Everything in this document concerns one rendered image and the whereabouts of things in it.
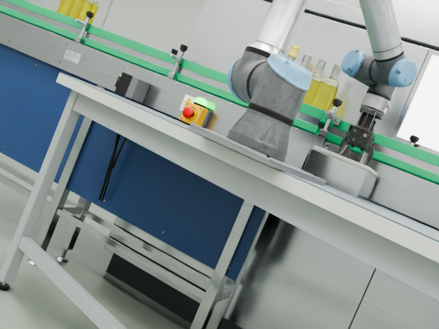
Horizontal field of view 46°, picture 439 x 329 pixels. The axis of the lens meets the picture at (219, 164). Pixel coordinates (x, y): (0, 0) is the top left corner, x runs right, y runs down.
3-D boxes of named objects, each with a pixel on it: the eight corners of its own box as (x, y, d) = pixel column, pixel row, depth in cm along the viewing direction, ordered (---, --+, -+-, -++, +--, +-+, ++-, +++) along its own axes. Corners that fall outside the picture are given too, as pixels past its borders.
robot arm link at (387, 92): (373, 56, 155) (392, 67, 159) (358, 90, 155) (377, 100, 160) (392, 57, 148) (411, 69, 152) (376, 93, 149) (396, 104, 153)
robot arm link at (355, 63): (371, 48, 140) (398, 64, 145) (345, 46, 149) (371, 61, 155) (359, 75, 140) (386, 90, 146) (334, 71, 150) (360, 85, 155)
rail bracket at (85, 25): (83, 46, 207) (96, 14, 206) (72, 40, 200) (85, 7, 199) (76, 43, 208) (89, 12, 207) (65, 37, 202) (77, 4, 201)
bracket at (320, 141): (324, 160, 173) (332, 141, 172) (318, 158, 164) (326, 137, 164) (314, 156, 174) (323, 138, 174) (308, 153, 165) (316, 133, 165)
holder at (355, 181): (368, 201, 166) (378, 179, 165) (357, 198, 141) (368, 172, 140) (319, 180, 173) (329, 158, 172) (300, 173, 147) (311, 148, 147)
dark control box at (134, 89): (142, 104, 191) (150, 83, 191) (130, 100, 184) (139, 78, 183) (125, 97, 195) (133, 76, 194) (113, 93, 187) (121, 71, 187)
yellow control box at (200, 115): (203, 130, 181) (211, 111, 180) (194, 127, 174) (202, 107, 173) (187, 124, 183) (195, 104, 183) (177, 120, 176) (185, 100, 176)
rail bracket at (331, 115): (333, 142, 174) (347, 108, 173) (323, 134, 159) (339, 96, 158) (325, 139, 175) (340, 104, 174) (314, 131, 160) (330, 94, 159)
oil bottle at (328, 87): (317, 139, 183) (341, 83, 182) (313, 136, 178) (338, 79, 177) (303, 133, 185) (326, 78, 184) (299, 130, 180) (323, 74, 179)
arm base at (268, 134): (266, 155, 115) (284, 114, 114) (215, 132, 123) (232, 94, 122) (293, 166, 128) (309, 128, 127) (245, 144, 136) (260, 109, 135)
